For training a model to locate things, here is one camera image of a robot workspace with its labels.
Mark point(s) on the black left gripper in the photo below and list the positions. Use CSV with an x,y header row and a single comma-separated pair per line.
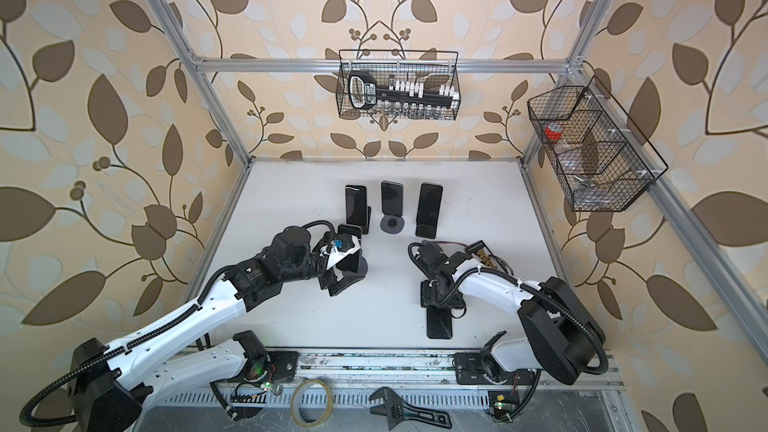
x,y
330,280

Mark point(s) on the black wire basket right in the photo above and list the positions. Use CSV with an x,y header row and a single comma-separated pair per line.
x,y
604,161

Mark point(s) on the purple phone back right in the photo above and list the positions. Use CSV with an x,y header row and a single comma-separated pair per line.
x,y
429,204

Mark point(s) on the black wire basket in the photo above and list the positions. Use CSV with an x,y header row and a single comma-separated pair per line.
x,y
604,161
432,66

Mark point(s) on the black wire basket back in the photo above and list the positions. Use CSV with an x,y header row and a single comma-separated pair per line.
x,y
432,66

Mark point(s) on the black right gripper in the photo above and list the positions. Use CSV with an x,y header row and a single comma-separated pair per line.
x,y
427,297

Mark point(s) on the black adjustable wrench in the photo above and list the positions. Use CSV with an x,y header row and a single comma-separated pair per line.
x,y
389,404

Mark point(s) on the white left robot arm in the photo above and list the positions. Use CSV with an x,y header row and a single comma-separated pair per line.
x,y
109,385

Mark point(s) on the silver phone left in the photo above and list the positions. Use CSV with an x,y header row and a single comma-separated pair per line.
x,y
355,196

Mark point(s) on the black flat phone stand left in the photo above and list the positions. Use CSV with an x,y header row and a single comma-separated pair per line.
x,y
359,217

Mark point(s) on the black socket set tool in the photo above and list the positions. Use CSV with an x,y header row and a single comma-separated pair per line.
x,y
365,93

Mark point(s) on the black flat stand back right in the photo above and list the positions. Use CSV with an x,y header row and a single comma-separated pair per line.
x,y
426,231

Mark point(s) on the black charging board yellow plugs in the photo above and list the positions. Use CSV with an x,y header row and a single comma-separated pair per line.
x,y
484,254

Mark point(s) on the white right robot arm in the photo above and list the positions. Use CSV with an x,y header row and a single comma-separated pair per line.
x,y
560,337

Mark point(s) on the grey round phone stand back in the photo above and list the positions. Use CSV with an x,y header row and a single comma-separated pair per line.
x,y
392,224

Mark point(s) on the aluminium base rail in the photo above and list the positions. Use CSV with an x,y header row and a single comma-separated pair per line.
x,y
437,378

